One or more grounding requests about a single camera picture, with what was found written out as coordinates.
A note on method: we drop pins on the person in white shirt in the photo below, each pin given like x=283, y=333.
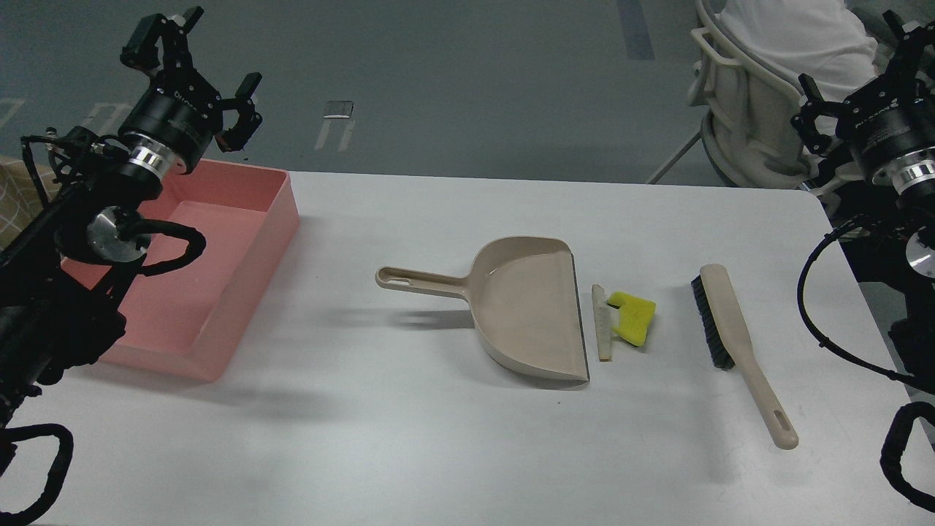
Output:
x=822, y=39

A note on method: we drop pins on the grey floor outlet plate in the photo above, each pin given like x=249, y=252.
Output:
x=338, y=110

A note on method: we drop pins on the pink plastic bin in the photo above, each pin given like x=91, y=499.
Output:
x=189, y=322

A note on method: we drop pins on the beige hand brush black bristles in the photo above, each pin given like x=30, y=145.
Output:
x=730, y=346

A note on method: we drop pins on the beige chair with person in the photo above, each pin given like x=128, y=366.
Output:
x=746, y=131

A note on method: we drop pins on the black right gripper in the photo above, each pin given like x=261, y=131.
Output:
x=884, y=131

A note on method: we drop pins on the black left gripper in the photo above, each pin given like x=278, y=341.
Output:
x=181, y=109

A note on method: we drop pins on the yellow sponge piece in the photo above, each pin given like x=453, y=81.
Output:
x=635, y=316

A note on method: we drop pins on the checkered beige cloth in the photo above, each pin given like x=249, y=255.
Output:
x=20, y=201

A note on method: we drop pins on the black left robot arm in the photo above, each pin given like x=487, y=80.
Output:
x=65, y=275

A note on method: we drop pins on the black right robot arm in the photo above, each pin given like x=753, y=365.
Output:
x=887, y=232

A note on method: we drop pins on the beige plastic dustpan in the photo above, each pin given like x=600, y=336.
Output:
x=523, y=297

